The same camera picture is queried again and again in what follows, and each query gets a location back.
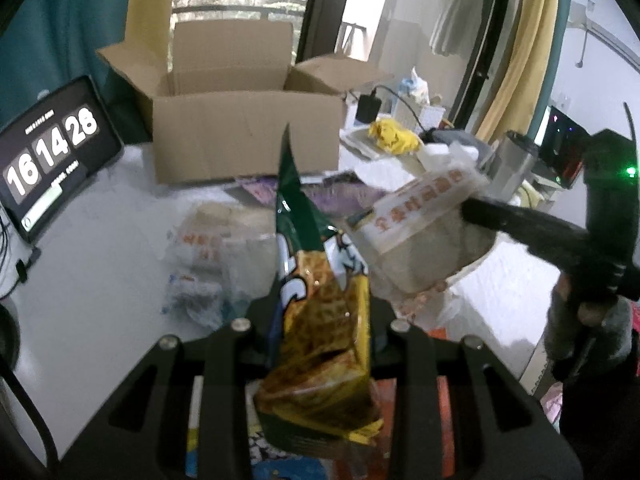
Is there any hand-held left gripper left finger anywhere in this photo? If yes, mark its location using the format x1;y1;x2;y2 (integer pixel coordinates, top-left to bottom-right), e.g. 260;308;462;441
60;280;281;480

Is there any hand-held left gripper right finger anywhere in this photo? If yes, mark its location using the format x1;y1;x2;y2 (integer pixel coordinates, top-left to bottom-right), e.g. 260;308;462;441
369;291;583;480

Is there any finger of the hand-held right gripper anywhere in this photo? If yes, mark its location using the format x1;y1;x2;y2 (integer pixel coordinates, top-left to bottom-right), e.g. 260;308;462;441
460;197;592;272

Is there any green yellow snack bag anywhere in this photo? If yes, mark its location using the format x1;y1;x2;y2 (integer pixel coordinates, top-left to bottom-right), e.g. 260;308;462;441
254;124;386;461

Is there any purple printed snack packet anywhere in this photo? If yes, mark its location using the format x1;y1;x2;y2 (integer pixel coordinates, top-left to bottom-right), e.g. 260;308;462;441
225;170;397;233

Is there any cardboard box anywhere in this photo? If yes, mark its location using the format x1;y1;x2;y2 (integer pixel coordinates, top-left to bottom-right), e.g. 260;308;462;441
95;20;397;186

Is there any person's right forearm grey sleeve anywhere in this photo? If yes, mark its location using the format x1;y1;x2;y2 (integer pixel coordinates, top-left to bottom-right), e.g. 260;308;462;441
542;295;640;377

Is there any person's right hand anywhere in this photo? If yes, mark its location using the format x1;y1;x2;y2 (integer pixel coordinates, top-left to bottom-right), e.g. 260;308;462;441
550;277;621;328

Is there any clear packet blue print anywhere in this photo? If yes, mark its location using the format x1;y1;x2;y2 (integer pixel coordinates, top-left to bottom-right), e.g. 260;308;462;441
161;269;253;332

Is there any steel tumbler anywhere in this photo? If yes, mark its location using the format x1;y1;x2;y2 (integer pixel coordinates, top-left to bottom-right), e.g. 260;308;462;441
489;130;541;194

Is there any black lit device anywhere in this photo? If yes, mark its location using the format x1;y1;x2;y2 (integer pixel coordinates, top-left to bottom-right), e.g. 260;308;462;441
542;105;592;189

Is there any yellow blue snack packet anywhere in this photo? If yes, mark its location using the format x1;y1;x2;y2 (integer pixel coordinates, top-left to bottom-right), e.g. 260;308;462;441
185;375;347;480

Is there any grey folded cloth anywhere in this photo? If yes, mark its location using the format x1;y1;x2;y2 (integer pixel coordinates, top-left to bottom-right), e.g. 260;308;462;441
430;129;482;147

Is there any white lattice basket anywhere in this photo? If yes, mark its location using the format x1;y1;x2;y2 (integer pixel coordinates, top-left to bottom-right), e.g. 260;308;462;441
395;102;447;136

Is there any yellow plastic bag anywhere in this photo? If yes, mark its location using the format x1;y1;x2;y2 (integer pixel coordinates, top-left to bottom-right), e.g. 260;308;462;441
369;117;426;156

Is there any white plastic bag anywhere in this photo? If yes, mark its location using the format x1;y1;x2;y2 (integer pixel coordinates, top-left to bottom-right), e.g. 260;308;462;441
400;67;431;106

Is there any teal curtain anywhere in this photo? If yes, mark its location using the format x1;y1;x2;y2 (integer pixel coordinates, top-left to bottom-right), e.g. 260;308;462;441
530;0;577;147
0;0;151;143

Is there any yellow curtain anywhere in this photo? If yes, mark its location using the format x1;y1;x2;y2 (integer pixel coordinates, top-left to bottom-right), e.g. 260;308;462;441
475;0;562;151
122;0;182;72

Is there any white tray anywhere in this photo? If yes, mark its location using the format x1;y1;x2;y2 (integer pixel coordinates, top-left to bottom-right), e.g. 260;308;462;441
340;126;426;162

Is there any black power adapter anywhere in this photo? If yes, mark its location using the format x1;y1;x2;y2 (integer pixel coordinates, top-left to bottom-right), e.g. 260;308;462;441
357;92;382;124

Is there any black tablet showing clock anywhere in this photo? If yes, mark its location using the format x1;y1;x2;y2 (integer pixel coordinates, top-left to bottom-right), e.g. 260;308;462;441
0;75;126;244

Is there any balcony railing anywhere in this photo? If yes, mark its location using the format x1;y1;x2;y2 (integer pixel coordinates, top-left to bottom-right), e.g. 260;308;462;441
172;3;307;25

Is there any black charging cable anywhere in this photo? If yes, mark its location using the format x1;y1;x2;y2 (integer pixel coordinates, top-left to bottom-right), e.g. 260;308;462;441
374;85;437;139

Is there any tablet cable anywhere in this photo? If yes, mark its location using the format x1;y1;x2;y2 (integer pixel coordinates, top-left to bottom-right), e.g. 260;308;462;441
0;207;44;302

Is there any black window frame post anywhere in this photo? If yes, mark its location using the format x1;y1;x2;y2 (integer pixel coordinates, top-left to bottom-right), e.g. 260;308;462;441
297;0;347;69

